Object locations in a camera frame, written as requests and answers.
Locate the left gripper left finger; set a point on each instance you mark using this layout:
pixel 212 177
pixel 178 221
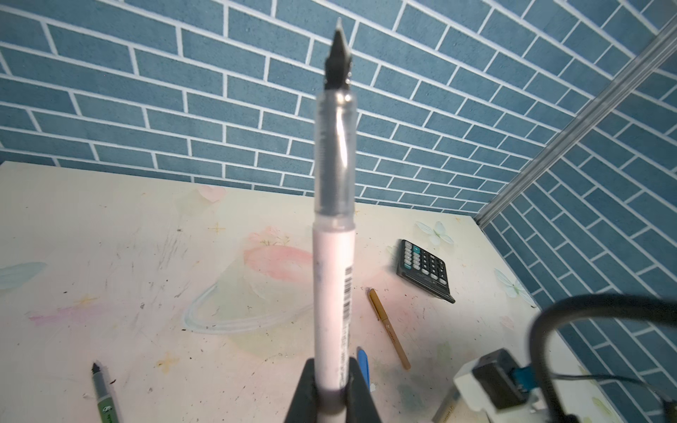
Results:
pixel 303 407

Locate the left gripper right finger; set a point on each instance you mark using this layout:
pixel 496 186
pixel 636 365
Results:
pixel 359 402

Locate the brown pen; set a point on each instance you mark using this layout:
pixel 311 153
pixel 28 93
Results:
pixel 384 319

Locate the green pen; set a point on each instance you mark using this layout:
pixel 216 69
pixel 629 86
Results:
pixel 105 403

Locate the pink pen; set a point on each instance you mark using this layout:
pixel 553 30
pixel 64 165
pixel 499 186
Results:
pixel 334 230

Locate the blue pen cap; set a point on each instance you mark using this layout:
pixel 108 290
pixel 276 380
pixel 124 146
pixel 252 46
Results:
pixel 362 359

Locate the black calculator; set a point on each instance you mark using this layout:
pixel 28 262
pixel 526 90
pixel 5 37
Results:
pixel 424 270

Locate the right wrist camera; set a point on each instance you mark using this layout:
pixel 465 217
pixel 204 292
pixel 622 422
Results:
pixel 497 387

